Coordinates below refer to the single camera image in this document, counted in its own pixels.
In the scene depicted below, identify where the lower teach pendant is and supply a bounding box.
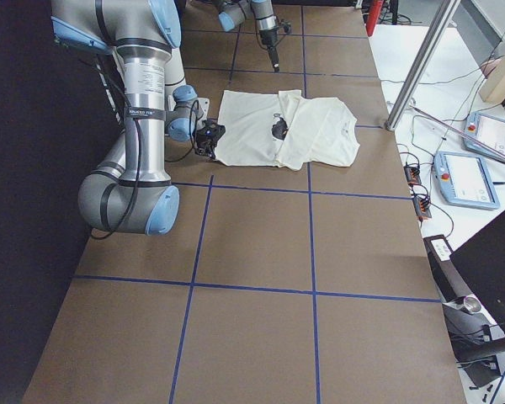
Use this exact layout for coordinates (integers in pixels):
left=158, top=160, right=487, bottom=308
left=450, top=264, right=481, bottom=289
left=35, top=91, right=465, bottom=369
left=433, top=151, right=500, bottom=210

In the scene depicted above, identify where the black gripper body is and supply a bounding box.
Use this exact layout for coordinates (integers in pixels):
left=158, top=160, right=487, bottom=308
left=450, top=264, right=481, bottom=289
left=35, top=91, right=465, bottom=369
left=260, top=27, right=291, bottom=61
left=194, top=120, right=226, bottom=155

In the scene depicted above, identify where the blue tape line crosswise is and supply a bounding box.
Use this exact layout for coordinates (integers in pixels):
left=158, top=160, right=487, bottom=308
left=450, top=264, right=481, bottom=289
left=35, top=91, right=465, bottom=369
left=173, top=182, right=412, bottom=200

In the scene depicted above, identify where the teach pendant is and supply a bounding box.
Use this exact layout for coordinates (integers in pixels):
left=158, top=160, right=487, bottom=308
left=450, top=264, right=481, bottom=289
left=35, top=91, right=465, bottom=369
left=463, top=112, right=505, bottom=158
left=433, top=151, right=500, bottom=210

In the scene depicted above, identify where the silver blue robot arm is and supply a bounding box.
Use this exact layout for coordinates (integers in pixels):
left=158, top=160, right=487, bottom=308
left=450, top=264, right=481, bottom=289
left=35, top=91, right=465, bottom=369
left=211, top=0, right=292, bottom=72
left=51, top=1, right=225, bottom=238

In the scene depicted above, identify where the near blue tape line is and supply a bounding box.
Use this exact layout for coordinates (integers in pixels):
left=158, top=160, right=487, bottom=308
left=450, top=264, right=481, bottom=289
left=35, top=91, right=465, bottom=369
left=72, top=274, right=441, bottom=304

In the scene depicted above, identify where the black box white label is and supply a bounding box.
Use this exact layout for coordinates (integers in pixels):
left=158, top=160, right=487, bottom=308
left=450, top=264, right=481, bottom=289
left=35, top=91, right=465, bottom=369
left=423, top=235, right=473, bottom=302

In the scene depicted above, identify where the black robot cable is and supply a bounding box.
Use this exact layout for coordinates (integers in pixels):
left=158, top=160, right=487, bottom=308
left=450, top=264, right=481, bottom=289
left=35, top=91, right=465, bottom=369
left=79, top=54, right=203, bottom=241

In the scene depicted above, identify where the metal cup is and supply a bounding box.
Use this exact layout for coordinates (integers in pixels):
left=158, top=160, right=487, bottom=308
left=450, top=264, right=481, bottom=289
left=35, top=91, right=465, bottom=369
left=454, top=295, right=482, bottom=315

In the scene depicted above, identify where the black monitor stand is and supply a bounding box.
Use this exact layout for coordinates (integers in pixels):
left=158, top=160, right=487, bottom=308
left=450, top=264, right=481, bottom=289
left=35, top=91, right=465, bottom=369
left=449, top=326, right=505, bottom=387

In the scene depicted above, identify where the white long-sleeve shirt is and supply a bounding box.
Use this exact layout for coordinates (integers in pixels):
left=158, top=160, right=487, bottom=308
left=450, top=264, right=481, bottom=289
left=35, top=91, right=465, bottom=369
left=215, top=89, right=359, bottom=171

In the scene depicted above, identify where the aluminium frame post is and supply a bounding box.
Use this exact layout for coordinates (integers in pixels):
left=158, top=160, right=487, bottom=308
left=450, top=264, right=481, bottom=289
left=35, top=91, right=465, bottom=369
left=385, top=0, right=461, bottom=131

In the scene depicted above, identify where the thin metal rod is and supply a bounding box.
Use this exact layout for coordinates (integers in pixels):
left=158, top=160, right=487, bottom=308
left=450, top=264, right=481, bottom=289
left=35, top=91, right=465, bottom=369
left=412, top=106, right=505, bottom=162

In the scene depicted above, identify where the upper teach pendant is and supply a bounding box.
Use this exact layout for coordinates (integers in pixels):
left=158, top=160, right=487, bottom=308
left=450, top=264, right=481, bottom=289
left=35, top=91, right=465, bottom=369
left=463, top=112, right=505, bottom=158

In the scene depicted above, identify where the wooden beam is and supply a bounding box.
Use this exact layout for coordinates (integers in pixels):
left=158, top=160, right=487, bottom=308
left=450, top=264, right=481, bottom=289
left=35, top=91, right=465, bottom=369
left=480, top=0, right=505, bottom=104

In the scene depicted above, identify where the black monitor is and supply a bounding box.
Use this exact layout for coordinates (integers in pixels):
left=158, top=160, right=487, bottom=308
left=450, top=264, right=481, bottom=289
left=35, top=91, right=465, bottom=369
left=450, top=210, right=505, bottom=333

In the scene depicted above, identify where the red fire extinguisher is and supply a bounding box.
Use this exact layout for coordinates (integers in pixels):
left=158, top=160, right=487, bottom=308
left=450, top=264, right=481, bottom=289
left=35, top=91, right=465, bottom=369
left=365, top=0, right=384, bottom=37

